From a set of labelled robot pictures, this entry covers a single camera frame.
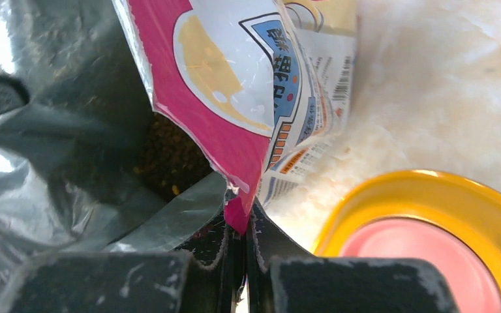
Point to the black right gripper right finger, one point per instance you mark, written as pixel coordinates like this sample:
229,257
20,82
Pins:
284,277

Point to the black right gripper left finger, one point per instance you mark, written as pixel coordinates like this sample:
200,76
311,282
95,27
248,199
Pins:
203,274

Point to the pink pet food bag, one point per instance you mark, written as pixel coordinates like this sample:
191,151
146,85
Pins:
257,85

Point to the brown pet food kibble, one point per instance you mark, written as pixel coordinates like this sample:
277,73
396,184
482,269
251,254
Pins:
170,161

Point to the yellow double pet feeder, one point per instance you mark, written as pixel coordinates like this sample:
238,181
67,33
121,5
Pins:
447,220

